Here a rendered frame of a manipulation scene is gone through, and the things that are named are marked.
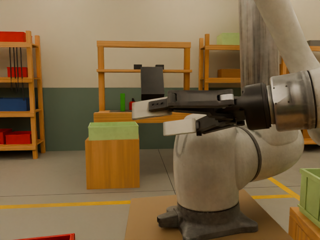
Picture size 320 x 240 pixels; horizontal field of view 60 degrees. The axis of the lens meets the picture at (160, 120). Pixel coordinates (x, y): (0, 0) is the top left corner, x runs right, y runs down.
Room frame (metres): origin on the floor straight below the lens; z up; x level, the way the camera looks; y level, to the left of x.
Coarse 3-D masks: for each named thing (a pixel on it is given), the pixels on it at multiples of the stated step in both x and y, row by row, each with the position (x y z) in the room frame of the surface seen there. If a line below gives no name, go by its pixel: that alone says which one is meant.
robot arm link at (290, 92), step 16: (272, 80) 0.42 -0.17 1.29; (288, 80) 0.41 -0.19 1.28; (304, 80) 0.40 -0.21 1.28; (272, 96) 0.41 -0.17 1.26; (288, 96) 0.40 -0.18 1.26; (304, 96) 0.39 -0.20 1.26; (272, 112) 0.42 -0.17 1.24; (288, 112) 0.40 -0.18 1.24; (304, 112) 0.39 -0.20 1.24; (288, 128) 0.41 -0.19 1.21; (304, 128) 0.41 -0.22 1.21
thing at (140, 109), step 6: (132, 102) 0.47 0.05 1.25; (138, 102) 0.46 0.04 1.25; (144, 102) 0.46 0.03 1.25; (132, 108) 0.46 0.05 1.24; (138, 108) 0.46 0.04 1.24; (144, 108) 0.45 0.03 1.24; (132, 114) 0.46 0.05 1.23; (138, 114) 0.45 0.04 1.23; (144, 114) 0.45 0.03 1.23; (150, 114) 0.45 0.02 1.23; (156, 114) 0.44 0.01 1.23; (162, 114) 0.44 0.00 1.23; (168, 114) 0.43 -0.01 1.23
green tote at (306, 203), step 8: (304, 168) 1.05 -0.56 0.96; (312, 168) 1.05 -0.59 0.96; (304, 176) 1.02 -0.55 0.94; (312, 176) 0.96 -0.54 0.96; (304, 184) 1.01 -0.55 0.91; (312, 184) 0.96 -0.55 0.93; (304, 192) 1.01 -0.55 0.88; (312, 192) 0.96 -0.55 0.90; (304, 200) 1.01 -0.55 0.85; (312, 200) 0.95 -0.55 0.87; (304, 208) 1.00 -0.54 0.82; (312, 208) 0.95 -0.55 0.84; (312, 216) 0.94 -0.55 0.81
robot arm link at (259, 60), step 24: (240, 0) 0.76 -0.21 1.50; (240, 24) 0.76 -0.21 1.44; (264, 24) 0.72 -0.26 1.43; (240, 48) 0.77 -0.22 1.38; (264, 48) 0.72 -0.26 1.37; (240, 72) 0.77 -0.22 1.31; (264, 72) 0.72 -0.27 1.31; (264, 144) 0.67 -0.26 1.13; (288, 144) 0.70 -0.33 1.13; (264, 168) 0.67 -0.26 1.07; (288, 168) 0.73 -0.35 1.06
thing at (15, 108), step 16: (0, 32) 4.76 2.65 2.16; (16, 32) 4.78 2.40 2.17; (16, 48) 4.72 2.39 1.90; (32, 64) 4.82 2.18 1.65; (0, 80) 4.69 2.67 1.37; (16, 80) 4.71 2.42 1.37; (32, 80) 4.76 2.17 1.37; (32, 96) 4.78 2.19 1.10; (0, 112) 4.73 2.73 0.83; (16, 112) 4.76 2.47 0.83; (32, 112) 4.78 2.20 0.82; (32, 128) 4.77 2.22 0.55; (0, 144) 4.77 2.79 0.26; (16, 144) 4.77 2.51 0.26; (32, 144) 4.77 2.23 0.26
